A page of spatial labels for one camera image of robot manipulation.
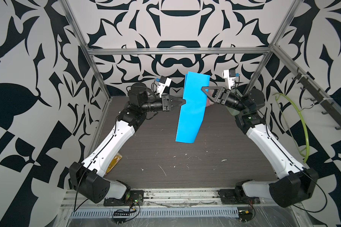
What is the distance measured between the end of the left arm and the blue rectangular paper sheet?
0.05ft

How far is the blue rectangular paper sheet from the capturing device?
1.93 ft

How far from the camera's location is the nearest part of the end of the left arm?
0.55 m
